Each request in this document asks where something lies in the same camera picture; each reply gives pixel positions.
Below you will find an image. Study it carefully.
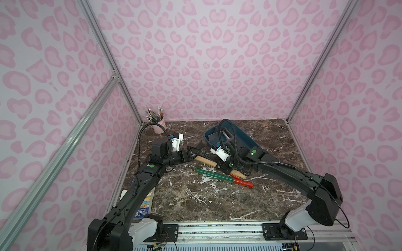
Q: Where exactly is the wooden handle hammer tool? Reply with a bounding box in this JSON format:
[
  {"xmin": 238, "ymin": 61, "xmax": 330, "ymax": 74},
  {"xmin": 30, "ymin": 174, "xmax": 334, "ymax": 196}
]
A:
[{"xmin": 195, "ymin": 156, "xmax": 247, "ymax": 179}]

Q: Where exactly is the teal plastic storage box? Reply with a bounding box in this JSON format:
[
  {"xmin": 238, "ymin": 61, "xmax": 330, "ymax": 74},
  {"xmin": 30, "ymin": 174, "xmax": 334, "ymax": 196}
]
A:
[{"xmin": 204, "ymin": 121, "xmax": 260, "ymax": 152}]

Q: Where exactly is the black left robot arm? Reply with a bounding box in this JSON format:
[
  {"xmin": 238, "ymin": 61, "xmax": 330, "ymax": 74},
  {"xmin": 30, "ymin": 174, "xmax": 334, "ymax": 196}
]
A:
[{"xmin": 87, "ymin": 129, "xmax": 204, "ymax": 251}]

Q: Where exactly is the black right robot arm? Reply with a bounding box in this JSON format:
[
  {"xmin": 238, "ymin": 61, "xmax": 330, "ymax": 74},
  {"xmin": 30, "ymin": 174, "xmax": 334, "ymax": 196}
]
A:
[{"xmin": 216, "ymin": 119, "xmax": 343, "ymax": 235}]

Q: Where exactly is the pink pencil cup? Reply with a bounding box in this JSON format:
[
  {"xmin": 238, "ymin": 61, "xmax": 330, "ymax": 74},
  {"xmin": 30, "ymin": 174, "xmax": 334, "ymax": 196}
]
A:
[{"xmin": 152, "ymin": 119, "xmax": 166, "ymax": 134}]

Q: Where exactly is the colored pencils bunch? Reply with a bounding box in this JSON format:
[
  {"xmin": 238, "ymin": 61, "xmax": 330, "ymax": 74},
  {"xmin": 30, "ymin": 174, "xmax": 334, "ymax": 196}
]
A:
[{"xmin": 146, "ymin": 106, "xmax": 165, "ymax": 123}]

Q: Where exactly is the blue treehouse book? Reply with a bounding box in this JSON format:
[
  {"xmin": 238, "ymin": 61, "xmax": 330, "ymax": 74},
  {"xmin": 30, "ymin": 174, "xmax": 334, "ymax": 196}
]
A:
[{"xmin": 134, "ymin": 188, "xmax": 155, "ymax": 221}]

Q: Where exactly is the white small device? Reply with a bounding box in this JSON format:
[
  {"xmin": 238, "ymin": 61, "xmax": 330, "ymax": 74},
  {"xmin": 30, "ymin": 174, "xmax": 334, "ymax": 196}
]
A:
[{"xmin": 120, "ymin": 190, "xmax": 127, "ymax": 200}]

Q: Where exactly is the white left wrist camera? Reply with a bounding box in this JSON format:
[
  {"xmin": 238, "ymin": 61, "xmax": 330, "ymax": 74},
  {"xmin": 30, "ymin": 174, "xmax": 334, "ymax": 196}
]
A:
[{"xmin": 170, "ymin": 133, "xmax": 184, "ymax": 152}]

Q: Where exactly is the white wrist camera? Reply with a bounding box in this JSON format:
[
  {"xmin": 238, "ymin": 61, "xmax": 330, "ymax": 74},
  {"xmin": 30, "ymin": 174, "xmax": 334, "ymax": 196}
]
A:
[
  {"xmin": 210, "ymin": 146, "xmax": 231, "ymax": 162},
  {"xmin": 170, "ymin": 133, "xmax": 184, "ymax": 152}
]

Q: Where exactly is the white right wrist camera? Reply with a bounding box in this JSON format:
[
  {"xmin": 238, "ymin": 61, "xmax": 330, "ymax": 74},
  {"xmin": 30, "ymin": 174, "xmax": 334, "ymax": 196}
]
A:
[{"xmin": 210, "ymin": 146, "xmax": 231, "ymax": 162}]

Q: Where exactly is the green rake red handle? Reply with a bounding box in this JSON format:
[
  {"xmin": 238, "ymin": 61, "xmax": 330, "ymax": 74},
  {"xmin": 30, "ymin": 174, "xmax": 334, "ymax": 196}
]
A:
[{"xmin": 195, "ymin": 168, "xmax": 254, "ymax": 188}]

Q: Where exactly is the aluminium front rail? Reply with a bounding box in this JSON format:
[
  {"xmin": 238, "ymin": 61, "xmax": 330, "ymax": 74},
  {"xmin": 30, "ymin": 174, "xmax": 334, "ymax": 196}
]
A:
[{"xmin": 135, "ymin": 221, "xmax": 360, "ymax": 251}]

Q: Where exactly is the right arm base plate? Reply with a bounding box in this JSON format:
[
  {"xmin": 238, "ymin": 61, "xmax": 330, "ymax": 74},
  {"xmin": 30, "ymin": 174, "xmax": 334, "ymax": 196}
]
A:
[{"xmin": 261, "ymin": 223, "xmax": 308, "ymax": 241}]

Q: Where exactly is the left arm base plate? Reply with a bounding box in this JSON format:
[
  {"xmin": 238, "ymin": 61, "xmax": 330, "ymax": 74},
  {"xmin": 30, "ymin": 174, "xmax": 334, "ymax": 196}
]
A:
[{"xmin": 144, "ymin": 224, "xmax": 179, "ymax": 243}]

